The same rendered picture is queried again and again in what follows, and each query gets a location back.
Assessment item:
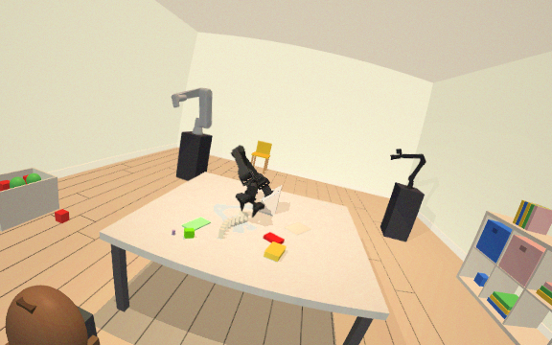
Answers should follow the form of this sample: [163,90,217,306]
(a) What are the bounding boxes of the small green block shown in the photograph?
[184,228,195,239]

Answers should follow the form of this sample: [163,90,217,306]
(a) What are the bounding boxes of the red rectangular block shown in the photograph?
[263,233,285,244]

